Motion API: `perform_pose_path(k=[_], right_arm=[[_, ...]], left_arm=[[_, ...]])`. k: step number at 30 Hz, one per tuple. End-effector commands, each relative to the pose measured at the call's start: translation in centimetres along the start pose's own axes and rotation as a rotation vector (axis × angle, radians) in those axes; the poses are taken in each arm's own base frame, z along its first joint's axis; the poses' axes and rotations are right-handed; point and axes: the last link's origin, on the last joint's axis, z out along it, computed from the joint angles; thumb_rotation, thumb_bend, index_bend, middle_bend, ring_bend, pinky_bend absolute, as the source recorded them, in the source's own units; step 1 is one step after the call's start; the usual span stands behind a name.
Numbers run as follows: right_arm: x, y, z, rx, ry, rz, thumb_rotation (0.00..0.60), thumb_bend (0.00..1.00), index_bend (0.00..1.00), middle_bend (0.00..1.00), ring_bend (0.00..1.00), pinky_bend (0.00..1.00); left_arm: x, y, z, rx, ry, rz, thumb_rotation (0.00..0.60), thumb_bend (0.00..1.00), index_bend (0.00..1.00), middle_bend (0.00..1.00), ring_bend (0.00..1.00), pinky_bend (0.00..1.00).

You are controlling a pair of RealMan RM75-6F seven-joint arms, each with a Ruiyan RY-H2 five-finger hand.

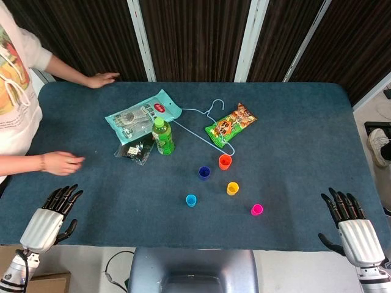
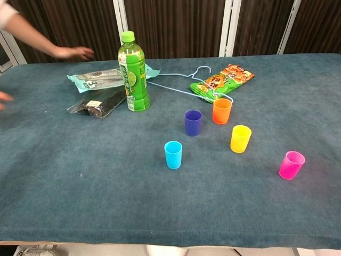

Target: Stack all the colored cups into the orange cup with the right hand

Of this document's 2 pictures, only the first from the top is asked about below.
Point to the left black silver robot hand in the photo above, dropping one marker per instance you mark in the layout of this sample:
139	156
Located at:
41	227

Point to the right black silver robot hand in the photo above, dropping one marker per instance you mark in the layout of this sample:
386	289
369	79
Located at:
360	241

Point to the person's left hand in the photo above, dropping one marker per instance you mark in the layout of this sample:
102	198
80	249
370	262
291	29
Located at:
102	80

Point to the person's right hand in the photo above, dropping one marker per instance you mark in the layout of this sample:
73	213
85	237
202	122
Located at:
62	163

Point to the pink plastic cup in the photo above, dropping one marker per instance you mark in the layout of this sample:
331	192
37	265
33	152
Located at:
257	210

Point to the light blue plastic cup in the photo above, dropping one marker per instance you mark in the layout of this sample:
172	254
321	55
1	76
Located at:
191	201

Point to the dark blue plastic cup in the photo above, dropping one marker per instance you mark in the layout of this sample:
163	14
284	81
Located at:
204	173

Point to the yellow plastic cup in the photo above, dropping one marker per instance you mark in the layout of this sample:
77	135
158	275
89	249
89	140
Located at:
232	188

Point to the person's right forearm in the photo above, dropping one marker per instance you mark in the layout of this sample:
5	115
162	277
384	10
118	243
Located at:
21	164

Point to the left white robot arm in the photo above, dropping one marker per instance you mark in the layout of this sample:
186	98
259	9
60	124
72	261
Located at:
13	271

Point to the person's left forearm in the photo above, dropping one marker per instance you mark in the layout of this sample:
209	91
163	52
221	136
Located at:
65	71

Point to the brown slatted partition panel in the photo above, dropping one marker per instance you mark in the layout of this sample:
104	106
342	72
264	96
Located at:
195	36
354	45
91	33
278	36

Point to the teal plastic package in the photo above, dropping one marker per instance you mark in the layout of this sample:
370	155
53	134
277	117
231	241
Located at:
137	114

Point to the brown cardboard box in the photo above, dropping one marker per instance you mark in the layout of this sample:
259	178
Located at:
49	282

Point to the black item in clear bag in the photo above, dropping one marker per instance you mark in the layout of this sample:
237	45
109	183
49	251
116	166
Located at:
134	151

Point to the green tea bottle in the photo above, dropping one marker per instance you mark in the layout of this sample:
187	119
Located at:
164	138

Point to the person in white shirt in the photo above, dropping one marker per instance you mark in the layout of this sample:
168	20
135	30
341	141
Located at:
15	91

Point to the black trouser leg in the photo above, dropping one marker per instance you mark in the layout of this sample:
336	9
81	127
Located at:
386	152

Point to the white sneaker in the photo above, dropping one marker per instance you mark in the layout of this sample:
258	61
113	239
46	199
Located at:
377	145

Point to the black floor tray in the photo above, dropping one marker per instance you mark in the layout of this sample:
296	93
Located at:
377	125

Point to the green orange snack bag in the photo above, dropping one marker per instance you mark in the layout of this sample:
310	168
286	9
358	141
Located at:
232	123

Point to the dark teal table cloth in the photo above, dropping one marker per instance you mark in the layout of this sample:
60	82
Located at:
195	222

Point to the orange plastic cup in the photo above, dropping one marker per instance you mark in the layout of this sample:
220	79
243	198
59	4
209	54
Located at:
225	162

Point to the grey blue robot torso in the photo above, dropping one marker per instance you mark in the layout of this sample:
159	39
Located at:
192	268

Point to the white partition post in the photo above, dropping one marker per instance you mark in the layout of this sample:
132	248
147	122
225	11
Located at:
249	39
46	76
142	39
305	39

